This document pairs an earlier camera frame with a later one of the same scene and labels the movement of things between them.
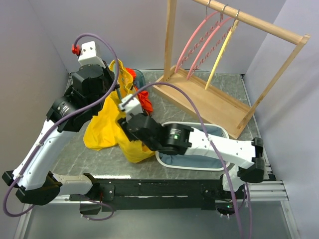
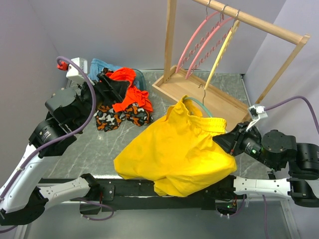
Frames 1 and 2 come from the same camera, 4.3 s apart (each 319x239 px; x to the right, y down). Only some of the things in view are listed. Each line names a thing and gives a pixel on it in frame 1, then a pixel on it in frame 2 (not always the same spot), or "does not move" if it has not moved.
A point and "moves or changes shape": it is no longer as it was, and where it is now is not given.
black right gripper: (122, 122) → (229, 141)
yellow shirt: (105, 128) → (177, 150)
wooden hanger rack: (220, 108) does not move
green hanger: (118, 91) moves or changes shape
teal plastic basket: (139, 81) does not move
